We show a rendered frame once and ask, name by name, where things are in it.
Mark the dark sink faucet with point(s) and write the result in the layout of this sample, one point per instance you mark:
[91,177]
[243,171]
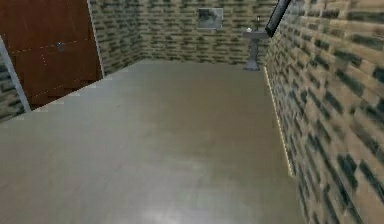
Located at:
[257,20]

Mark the brown wooden room door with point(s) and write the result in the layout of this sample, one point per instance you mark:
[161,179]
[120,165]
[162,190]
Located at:
[50,50]

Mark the grey pedestal sink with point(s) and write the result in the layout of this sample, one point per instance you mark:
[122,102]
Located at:
[254,46]

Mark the black wall bar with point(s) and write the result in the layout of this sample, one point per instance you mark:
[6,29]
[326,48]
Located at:
[277,16]

